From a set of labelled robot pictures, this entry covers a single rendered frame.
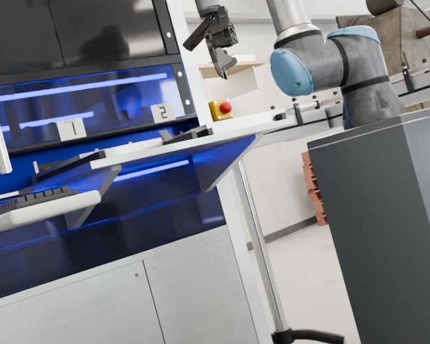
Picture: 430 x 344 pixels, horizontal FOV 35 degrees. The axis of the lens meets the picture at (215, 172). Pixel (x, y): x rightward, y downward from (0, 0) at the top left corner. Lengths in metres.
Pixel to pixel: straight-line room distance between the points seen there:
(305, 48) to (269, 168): 5.86
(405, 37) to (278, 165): 2.24
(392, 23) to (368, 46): 6.97
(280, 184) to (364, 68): 5.91
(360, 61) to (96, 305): 1.04
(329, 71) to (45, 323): 1.05
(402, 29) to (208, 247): 6.49
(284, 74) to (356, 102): 0.18
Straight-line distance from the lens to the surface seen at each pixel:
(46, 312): 2.03
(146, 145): 1.92
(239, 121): 1.98
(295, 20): 1.62
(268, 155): 7.44
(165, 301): 2.21
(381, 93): 1.64
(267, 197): 7.27
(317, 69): 1.58
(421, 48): 8.77
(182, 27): 2.44
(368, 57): 1.65
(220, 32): 2.11
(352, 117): 1.63
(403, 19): 8.63
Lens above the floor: 0.76
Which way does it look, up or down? 1 degrees up
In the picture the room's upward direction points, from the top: 15 degrees counter-clockwise
